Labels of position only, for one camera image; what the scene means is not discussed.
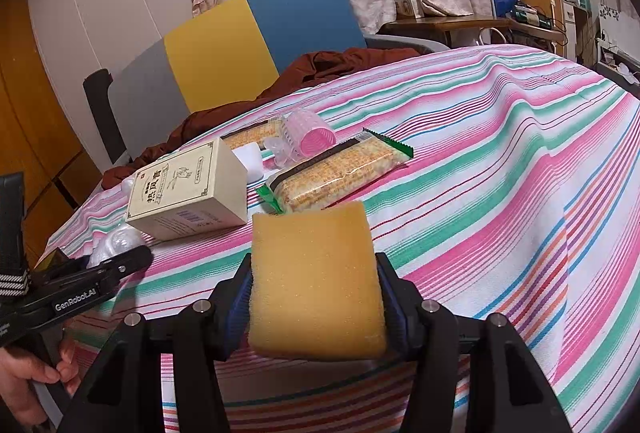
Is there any pink hair roller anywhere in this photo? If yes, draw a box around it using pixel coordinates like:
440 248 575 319
282 110 336 161

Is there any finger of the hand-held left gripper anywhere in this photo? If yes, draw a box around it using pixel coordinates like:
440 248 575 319
31 244 153 303

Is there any grey yellow blue chair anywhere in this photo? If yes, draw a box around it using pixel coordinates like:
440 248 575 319
112 0 451 164

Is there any red-brown cloth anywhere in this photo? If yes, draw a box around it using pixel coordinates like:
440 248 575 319
102 47 421 189

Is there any clear plastic clip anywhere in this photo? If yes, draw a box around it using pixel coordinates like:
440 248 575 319
262 136 301 169

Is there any yellow sponge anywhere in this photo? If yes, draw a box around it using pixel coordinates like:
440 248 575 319
248 200 388 361

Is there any small white cup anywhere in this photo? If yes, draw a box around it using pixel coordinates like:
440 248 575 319
232 142 266 181

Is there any beige cardboard box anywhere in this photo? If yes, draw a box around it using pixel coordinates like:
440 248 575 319
125 136 249 241

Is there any wooden cabinet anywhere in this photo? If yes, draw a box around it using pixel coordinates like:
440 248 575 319
0 0 103 264

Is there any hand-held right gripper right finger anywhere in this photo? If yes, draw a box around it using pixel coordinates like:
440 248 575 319
375 252 573 433

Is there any dark storage bin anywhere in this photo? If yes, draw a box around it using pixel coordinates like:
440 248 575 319
595 30 640 86

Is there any black rolled mat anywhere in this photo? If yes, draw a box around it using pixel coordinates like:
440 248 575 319
82 68 128 161

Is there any wooden side table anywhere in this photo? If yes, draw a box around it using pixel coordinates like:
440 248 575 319
377 13 568 59

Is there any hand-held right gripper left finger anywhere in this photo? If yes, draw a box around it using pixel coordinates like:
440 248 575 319
55 253 253 433

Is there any striped tablecloth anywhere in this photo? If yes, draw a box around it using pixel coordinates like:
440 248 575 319
37 44 640 433

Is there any green cracker packet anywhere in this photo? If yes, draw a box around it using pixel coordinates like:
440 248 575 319
256 128 415 214
220 119 286 151

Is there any person's left hand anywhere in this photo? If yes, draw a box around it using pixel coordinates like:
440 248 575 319
0 338 81 426

